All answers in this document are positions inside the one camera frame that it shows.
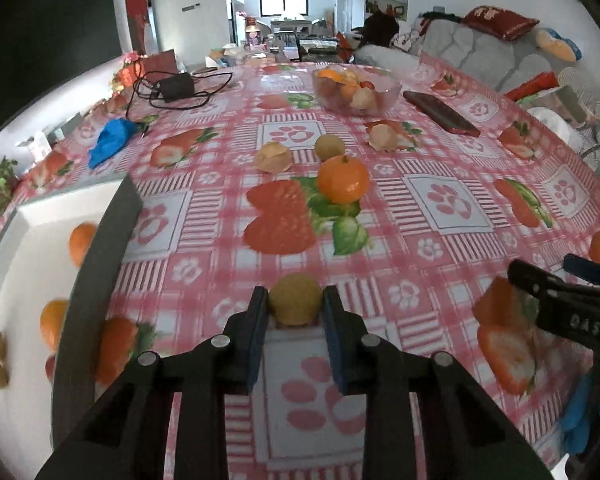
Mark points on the black clothing heap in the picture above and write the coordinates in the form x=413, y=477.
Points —
x=380, y=27

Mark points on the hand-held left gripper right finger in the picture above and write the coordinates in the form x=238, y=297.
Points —
x=337, y=340

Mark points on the grey patterned sofa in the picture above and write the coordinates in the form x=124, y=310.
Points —
x=475, y=55

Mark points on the red cased smartphone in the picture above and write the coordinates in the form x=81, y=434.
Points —
x=440, y=112

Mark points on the pink flowers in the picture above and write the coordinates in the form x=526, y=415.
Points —
x=130, y=58

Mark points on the red wall hanging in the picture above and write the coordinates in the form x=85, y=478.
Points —
x=135, y=0

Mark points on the small white paper box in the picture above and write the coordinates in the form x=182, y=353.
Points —
x=35, y=146

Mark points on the pile of assorted packets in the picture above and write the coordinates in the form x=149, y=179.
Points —
x=225, y=55

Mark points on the mandarin orange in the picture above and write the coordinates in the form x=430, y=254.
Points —
x=327, y=75
x=53, y=323
x=343, y=179
x=350, y=92
x=81, y=243

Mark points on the red triangular bag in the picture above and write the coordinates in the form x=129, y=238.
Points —
x=342, y=44

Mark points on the white dining table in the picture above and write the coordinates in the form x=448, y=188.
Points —
x=292, y=24

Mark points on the dark red box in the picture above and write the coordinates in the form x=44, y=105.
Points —
x=159, y=62

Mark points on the husked physalis fruit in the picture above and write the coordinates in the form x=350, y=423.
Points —
x=387, y=136
x=274, y=156
x=352, y=76
x=365, y=100

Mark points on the printed grey cushion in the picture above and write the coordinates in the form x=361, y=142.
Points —
x=577, y=97

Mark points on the red printed pillow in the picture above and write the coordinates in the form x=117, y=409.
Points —
x=500, y=21

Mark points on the red checked strawberry print tablecloth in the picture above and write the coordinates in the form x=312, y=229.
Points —
x=430, y=250

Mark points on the pink drink carton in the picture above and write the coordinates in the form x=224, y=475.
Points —
x=253, y=37

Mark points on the white striped blanket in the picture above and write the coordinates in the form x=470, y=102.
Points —
x=570, y=132

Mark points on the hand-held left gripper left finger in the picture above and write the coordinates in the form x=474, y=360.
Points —
x=257, y=330

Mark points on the black television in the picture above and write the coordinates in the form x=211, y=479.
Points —
x=45, y=45

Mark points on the red flat packet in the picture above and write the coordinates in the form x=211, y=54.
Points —
x=532, y=85

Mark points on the clear glass bowl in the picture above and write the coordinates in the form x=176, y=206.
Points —
x=386, y=95

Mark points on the person's right hand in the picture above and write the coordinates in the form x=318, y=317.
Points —
x=577, y=420

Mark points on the yellow blue plush toy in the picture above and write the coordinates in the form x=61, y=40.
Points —
x=557, y=44

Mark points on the white box with grey rim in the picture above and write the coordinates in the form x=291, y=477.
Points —
x=25, y=280

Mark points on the white red printed cloth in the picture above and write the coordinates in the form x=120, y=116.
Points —
x=410, y=35

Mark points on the black tray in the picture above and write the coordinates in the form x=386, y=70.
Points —
x=317, y=44

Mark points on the black power adapter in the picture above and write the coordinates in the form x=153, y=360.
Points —
x=177, y=86

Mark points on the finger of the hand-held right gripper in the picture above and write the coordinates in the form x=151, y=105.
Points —
x=587, y=270
x=530, y=277

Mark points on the blue cloth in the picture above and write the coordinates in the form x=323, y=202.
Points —
x=110, y=140

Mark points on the round red fruit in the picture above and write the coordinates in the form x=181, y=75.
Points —
x=367, y=84

